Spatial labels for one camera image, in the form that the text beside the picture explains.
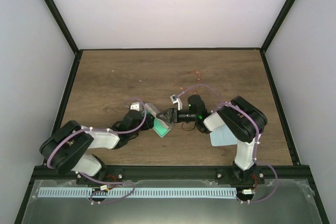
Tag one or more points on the light blue slotted cable duct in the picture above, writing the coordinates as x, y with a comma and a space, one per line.
53, 192

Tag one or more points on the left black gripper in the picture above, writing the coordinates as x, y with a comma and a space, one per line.
148, 124

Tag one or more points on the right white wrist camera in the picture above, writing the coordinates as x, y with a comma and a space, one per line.
177, 101

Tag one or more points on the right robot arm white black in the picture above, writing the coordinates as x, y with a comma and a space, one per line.
240, 118

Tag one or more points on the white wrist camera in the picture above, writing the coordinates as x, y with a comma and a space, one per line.
137, 106
177, 101

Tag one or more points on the light blue cleaning cloth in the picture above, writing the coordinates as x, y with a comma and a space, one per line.
222, 136

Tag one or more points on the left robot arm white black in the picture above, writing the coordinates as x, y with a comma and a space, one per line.
65, 150

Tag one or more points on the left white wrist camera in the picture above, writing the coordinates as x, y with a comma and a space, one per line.
137, 106

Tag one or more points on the grey glasses case green inside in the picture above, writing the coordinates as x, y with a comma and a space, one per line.
160, 127

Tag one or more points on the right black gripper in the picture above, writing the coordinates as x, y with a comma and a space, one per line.
171, 112

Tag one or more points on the pink transparent sunglasses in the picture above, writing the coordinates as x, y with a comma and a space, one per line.
184, 79

